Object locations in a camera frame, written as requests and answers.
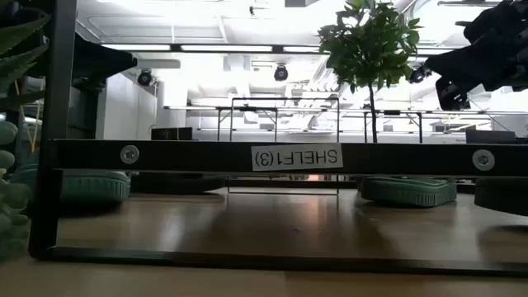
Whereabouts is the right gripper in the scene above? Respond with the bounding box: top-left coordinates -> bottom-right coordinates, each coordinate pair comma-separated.
424,39 -> 528,111

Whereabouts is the green rubber slide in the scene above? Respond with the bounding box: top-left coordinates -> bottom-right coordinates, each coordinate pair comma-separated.
357,177 -> 458,208
11,163 -> 132,205

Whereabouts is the silver shelf screw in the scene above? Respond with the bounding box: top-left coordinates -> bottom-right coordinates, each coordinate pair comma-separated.
120,144 -> 140,165
472,148 -> 496,172

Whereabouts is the white shelf label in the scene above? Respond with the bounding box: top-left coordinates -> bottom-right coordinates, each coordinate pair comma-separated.
250,143 -> 344,172

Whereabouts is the black metal wooden shelf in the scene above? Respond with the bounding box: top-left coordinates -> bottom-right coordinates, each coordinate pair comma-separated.
27,0 -> 528,277

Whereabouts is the black ceiling spotlight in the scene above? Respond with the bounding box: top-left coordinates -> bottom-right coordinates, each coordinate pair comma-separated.
408,64 -> 433,85
136,68 -> 154,87
273,64 -> 290,83

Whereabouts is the dark background monitor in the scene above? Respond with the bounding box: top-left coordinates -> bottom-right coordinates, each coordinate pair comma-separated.
465,130 -> 516,144

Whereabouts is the background table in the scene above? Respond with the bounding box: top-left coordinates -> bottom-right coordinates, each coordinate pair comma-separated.
163,105 -> 281,144
342,108 -> 528,144

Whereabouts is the green leafy small tree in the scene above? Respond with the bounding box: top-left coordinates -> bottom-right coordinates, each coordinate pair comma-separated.
317,0 -> 424,144

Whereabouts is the black background box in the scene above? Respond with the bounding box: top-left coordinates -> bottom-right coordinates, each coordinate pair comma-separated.
150,126 -> 194,141

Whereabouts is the small succulent potted plant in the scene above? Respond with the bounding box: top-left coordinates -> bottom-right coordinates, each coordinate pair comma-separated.
0,7 -> 50,265

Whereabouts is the black ceiling light rail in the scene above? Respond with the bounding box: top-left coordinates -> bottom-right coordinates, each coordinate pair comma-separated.
101,43 -> 323,54

